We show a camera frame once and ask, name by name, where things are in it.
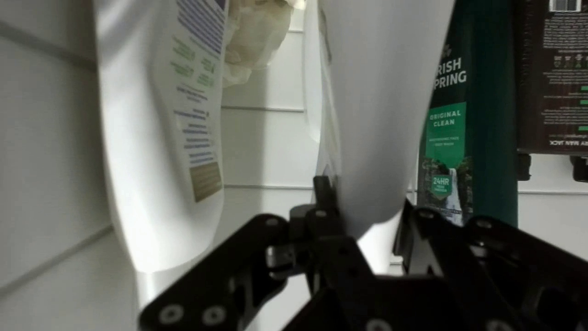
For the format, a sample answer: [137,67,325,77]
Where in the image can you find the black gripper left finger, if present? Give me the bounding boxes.
[135,172,376,331]

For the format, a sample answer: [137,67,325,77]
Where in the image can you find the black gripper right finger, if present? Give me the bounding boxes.
[393,198,588,331]

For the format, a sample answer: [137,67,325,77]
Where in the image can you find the white Nivea bottle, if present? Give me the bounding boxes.
[314,0,457,255]

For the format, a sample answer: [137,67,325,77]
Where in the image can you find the white bottle with text label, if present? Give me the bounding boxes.
[90,0,231,308]

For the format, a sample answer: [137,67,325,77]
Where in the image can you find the dark green Irish Spring bottle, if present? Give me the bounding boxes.
[415,0,521,227]

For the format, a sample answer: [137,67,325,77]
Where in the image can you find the black bottle with barcode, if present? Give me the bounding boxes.
[512,0,588,183]

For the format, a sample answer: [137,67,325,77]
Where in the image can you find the cream bath sponge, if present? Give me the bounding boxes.
[220,0,308,88]

